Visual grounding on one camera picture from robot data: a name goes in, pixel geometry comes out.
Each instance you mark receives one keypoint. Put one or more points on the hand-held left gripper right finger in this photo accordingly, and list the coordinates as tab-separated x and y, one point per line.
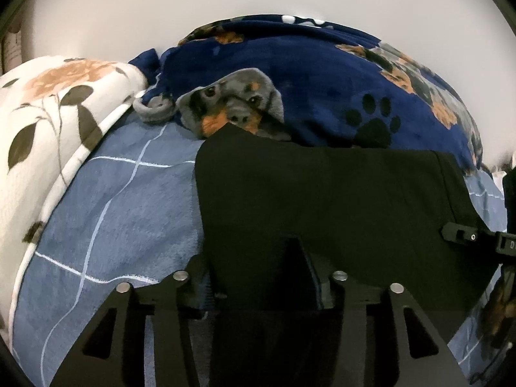
322	286

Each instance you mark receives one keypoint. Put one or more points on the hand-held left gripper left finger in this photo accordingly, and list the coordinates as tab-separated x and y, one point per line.
189	290

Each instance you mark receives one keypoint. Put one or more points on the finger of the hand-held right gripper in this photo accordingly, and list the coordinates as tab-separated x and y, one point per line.
459	234

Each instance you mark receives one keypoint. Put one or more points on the black pants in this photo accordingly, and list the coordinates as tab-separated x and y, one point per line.
322	201

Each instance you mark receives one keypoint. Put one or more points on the blue checked bedsheet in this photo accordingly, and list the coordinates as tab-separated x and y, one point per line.
121	209

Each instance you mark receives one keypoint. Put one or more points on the navy dog print blanket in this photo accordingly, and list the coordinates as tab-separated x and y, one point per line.
322	80

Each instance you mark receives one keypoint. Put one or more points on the white floral pillow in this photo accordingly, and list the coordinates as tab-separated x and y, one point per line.
44	129

